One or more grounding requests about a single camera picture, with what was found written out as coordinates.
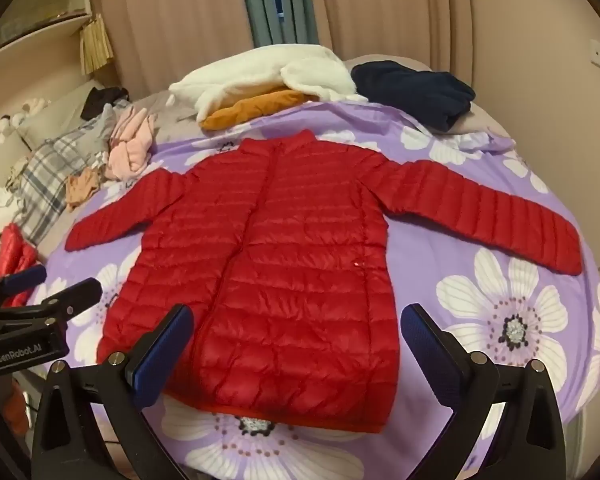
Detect small tan garment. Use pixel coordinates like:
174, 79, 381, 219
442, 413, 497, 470
65, 167, 103, 211

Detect cream wall shelf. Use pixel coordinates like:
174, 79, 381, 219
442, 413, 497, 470
0, 0, 106, 66

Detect orange cloth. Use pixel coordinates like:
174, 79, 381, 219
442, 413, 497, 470
0, 377, 31, 431

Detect black and white plush toy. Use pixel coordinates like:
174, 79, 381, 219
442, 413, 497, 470
0, 114, 22, 149

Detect beige pillow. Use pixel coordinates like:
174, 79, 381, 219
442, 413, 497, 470
17, 79, 106, 146
0, 132, 31, 201

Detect straw tassel hanging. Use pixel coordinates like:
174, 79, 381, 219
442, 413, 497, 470
79, 12, 116, 76

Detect beige curtain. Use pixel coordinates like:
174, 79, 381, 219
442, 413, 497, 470
305, 0, 600, 81
87, 0, 261, 96

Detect mustard orange garment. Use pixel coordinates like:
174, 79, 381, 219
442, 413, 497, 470
200, 89, 306, 131

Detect large red puffer jacket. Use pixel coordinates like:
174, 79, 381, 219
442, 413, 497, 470
64, 129, 583, 435

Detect purple floral bed sheet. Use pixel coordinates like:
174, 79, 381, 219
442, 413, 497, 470
27, 97, 600, 480

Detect black garment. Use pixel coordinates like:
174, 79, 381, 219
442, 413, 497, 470
81, 86, 131, 120

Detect navy blue garment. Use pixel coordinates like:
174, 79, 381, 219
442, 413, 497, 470
351, 60, 476, 133

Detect small red puffer jacket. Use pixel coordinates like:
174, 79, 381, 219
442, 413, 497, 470
0, 222, 41, 306

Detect pink garment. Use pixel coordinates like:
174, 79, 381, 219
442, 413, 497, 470
104, 107, 158, 181

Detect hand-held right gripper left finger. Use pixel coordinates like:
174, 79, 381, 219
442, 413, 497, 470
30, 304, 196, 480

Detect white fleece garment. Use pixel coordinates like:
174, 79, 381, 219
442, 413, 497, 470
167, 44, 363, 123

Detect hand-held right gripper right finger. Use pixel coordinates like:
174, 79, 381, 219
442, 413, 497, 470
401, 303, 566, 480

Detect grey plaid garment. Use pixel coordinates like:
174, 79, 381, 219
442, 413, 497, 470
17, 110, 118, 241

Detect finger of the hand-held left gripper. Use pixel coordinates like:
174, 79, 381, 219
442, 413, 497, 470
30, 279, 103, 318
0, 264, 47, 297

